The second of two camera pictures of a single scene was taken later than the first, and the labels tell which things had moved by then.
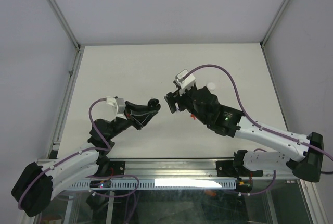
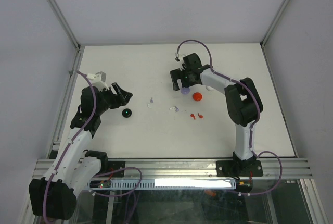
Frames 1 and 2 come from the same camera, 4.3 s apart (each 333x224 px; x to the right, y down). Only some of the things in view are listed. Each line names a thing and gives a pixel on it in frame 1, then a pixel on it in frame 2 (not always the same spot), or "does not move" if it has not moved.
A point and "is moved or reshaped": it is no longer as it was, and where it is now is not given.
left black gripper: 138,115 → 120,99
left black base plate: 117,168 does not move
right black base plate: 231,168 does not move
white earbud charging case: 211,86 does not move
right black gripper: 173,99 → 177,74
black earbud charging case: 153,104 is moved or reshaped
